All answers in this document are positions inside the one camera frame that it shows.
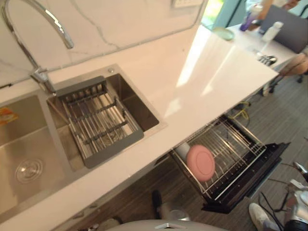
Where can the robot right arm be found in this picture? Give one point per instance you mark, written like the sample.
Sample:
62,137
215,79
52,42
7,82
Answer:
299,207

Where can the white cup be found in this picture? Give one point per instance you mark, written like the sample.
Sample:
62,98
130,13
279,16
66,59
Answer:
182,150

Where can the round chrome sink button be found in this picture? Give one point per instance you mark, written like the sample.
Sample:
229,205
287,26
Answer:
110,70

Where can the black dishwasher drawer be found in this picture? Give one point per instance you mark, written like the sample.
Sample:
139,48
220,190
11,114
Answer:
262,166

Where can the stainless steel double sink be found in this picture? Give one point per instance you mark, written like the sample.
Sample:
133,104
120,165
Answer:
29,144

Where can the round sink drain strainer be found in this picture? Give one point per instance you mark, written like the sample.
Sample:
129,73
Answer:
29,170

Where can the pink round plate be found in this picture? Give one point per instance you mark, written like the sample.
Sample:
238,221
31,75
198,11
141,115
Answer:
201,163

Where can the robot silver leg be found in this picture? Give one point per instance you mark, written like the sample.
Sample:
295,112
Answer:
160,204

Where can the pale green plate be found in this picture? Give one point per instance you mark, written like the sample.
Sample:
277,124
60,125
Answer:
223,33

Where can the robot grey torso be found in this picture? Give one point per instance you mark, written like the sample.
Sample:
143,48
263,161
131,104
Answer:
173,226

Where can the office chair base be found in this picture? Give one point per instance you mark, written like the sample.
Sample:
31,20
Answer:
272,84

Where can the pile of steel cutlery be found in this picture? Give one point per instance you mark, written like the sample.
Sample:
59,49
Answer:
265,59

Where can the chrome gooseneck faucet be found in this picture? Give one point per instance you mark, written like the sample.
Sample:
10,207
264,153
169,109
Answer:
36,72

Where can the purple bottle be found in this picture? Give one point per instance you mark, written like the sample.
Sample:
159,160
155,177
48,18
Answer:
246,21

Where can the white plastic bottle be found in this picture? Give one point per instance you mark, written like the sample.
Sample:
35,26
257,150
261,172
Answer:
270,31

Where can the orange sticker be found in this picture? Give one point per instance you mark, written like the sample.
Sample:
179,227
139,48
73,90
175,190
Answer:
7,116

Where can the person's white shoe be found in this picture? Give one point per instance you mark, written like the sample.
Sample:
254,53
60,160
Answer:
261,217

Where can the person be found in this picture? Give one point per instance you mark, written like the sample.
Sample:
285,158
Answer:
296,66

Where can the grey laptop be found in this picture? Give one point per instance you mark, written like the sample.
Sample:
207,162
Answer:
291,29

